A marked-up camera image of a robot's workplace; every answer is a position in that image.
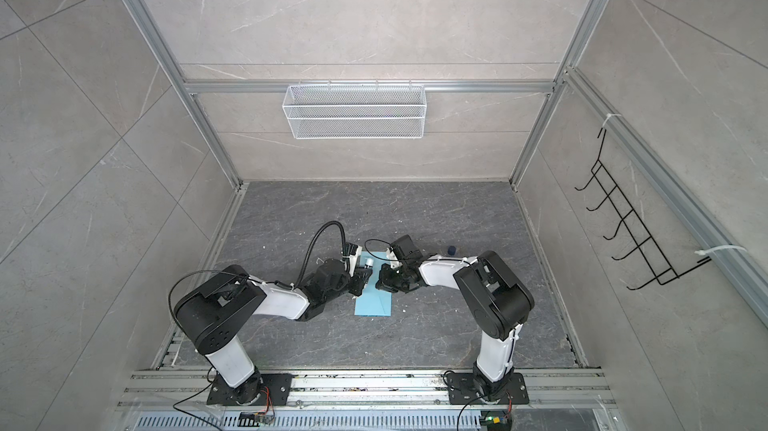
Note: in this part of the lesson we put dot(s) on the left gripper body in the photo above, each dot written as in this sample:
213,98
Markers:
358,281

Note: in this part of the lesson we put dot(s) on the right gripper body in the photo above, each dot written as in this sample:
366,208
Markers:
395,279

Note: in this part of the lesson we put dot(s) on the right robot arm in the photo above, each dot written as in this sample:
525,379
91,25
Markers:
497,299

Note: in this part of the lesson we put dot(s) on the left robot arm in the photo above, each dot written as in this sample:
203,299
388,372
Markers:
212,314

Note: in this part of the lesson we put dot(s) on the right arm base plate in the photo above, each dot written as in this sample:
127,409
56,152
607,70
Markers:
474,388

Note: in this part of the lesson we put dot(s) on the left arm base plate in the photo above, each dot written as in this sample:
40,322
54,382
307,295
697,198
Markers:
253,392

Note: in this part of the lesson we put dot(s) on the white wire mesh basket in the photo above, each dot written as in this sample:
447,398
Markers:
364,111

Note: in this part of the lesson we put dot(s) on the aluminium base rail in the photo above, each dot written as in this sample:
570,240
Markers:
539,399

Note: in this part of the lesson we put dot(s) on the black wire hook rack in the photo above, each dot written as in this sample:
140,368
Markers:
632,225

